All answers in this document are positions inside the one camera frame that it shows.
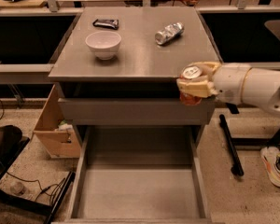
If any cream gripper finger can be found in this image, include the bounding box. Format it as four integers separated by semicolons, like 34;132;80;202
189;62;222;78
176;78;216;98

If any red coke can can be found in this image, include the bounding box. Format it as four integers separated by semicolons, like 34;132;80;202
180;65;202;105

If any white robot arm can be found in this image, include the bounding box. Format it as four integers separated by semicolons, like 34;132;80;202
176;62;280;118

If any crushed silver blue can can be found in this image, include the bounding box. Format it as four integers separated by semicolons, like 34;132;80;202
155;22;184;46

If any grey drawer cabinet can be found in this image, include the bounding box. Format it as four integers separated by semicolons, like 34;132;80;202
49;7;218;137

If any open grey middle drawer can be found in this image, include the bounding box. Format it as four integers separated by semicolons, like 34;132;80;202
53;126;213;224

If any closed grey top drawer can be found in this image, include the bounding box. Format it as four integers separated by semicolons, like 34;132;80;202
58;98;215;125

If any black metal leg bar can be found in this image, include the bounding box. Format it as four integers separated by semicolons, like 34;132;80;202
219;114;244;176

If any white orange sneaker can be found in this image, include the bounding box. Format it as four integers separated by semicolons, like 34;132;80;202
260;147;280;188

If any white ceramic bowl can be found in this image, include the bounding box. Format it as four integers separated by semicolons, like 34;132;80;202
85;31;121;60

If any black snack bar wrapper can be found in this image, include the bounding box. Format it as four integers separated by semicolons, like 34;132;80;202
92;19;119;30

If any cardboard box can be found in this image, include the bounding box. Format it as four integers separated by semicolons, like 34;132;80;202
34;86;80;158

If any dark brown bag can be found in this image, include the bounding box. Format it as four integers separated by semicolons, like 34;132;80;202
0;125;22;163

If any black floor cable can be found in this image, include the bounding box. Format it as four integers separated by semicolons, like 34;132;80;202
6;171;68;205

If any black frame stand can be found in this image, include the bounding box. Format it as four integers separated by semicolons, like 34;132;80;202
0;137;76;224

